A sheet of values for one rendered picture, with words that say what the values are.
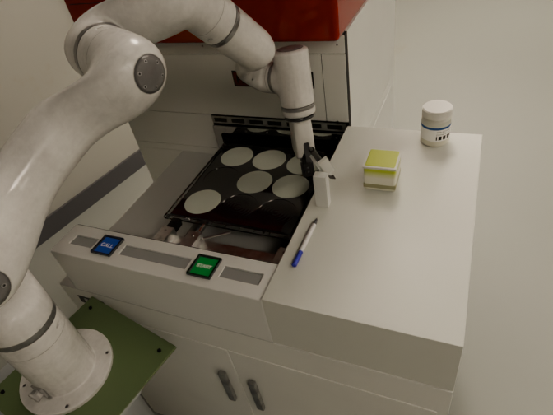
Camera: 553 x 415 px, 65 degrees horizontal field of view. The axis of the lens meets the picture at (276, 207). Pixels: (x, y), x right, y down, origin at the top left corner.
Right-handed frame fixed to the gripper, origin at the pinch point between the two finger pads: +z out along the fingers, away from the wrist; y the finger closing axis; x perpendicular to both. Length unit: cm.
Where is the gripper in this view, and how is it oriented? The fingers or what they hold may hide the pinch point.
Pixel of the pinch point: (307, 168)
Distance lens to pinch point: 116.8
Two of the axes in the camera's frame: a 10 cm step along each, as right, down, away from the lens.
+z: 1.7, 8.3, 5.3
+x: 9.8, -2.1, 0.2
